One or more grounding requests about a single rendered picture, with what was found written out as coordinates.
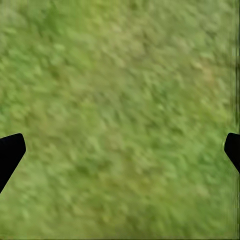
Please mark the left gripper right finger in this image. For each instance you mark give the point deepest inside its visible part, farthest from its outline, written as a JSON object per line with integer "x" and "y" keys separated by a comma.
{"x": 232, "y": 149}

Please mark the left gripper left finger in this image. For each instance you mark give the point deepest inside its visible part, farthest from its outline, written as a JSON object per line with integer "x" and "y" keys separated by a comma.
{"x": 12, "y": 150}

